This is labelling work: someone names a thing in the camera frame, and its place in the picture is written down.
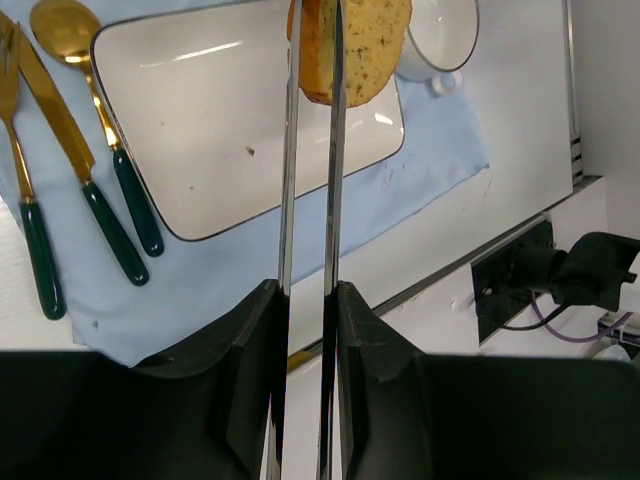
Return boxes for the white cup black rim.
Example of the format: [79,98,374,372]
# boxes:
[396,0,480,96]

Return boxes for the aluminium rail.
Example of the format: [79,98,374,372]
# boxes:
[562,0,584,187]

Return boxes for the gold knife green handle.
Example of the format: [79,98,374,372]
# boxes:
[14,26,150,286]

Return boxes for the gold spoon green handle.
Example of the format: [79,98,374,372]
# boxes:
[29,0,165,257]

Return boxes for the gold fork green handle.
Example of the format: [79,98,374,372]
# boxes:
[1,25,66,321]

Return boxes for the light blue cloth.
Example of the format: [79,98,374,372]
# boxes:
[0,9,491,369]

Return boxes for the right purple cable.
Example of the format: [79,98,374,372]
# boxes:
[529,289,640,344]

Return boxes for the white rectangular plate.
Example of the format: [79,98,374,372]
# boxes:
[89,0,407,245]

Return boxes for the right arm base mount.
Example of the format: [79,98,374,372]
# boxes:
[471,220,639,340]

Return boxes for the brown bread slice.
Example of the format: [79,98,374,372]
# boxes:
[299,0,412,108]

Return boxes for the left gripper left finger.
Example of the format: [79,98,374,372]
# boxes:
[1,280,278,479]

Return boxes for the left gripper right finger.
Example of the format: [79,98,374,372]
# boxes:
[337,282,639,479]

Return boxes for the steel kitchen tongs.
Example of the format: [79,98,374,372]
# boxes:
[266,1,347,479]

